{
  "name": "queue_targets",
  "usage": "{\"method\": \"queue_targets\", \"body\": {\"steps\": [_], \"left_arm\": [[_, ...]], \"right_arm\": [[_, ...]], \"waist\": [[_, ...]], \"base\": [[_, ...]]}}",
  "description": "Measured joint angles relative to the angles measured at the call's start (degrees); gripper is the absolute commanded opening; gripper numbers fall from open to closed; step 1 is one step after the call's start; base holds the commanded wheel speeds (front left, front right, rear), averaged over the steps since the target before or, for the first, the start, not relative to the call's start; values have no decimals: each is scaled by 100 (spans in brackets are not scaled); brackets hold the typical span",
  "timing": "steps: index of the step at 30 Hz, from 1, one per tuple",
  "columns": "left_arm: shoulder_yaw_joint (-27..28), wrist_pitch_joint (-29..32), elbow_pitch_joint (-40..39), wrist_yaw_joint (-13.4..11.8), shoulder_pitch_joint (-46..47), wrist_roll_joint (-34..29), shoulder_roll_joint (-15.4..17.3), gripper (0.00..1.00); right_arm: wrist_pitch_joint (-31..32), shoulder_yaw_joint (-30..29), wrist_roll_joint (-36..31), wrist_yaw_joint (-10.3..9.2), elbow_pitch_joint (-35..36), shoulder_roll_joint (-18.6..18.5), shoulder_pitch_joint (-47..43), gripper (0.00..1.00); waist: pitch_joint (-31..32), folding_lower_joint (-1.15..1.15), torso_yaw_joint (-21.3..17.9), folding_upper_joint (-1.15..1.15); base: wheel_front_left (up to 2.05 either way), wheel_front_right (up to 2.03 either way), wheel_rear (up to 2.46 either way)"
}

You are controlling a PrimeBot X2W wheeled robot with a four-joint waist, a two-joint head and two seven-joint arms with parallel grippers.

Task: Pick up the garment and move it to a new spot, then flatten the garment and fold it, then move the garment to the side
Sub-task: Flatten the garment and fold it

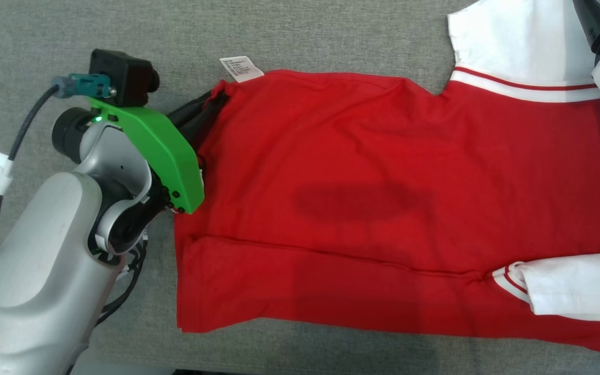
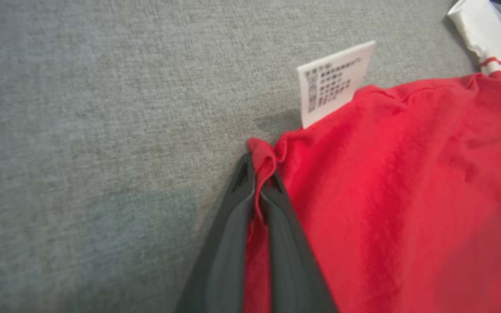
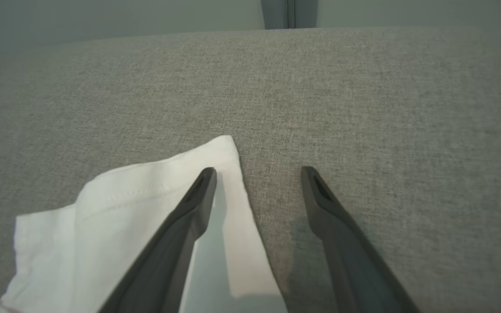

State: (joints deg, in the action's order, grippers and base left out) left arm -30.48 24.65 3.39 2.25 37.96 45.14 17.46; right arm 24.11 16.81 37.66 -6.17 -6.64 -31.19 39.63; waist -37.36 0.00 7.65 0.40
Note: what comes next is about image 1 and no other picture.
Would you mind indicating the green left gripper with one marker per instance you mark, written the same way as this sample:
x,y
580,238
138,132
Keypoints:
x,y
170,156

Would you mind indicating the red and white jersey shirt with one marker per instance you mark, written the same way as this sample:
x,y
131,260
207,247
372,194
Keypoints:
x,y
357,208

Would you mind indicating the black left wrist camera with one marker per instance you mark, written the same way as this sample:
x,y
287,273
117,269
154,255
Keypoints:
x,y
123,75

